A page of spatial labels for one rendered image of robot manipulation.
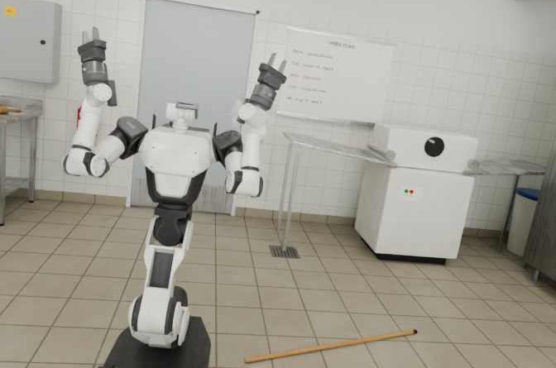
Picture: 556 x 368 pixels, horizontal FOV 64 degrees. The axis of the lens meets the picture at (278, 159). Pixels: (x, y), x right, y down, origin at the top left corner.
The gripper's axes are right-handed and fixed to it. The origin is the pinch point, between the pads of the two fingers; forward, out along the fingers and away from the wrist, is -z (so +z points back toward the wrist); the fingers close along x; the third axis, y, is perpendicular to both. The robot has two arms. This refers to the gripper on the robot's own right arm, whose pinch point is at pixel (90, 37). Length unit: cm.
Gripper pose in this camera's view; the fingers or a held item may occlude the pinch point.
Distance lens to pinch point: 185.5
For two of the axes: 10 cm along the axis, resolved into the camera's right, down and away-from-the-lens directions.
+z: 1.5, 9.8, -1.0
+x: 8.8, -1.8, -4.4
